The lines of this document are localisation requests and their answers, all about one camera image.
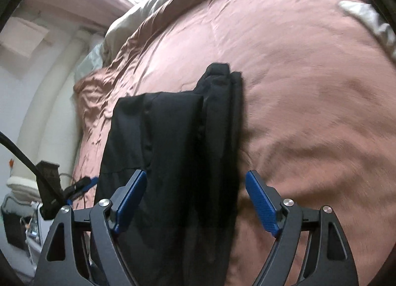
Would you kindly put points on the white pillow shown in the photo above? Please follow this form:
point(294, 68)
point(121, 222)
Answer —
point(89, 63)

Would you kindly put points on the beige wall box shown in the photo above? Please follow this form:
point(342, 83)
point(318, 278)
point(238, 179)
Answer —
point(24, 37)

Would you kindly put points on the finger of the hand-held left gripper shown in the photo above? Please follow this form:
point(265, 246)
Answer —
point(82, 184)

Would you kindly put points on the beige blanket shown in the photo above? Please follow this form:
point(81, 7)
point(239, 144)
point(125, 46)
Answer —
point(139, 20)

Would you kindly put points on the pink duvet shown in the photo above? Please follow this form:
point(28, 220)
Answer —
point(294, 88)

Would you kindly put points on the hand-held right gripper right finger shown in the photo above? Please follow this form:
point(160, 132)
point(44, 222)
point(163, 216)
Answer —
point(263, 205)

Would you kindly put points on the black jacket with yellow print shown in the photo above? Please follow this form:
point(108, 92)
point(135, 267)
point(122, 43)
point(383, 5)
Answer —
point(173, 150)

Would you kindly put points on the white folded bedding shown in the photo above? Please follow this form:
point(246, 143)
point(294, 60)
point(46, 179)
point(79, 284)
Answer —
point(20, 185)

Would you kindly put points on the white patterned cloth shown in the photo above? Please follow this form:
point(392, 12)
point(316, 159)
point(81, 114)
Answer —
point(371, 23)

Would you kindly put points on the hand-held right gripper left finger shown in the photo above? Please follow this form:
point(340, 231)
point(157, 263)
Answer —
point(131, 202)

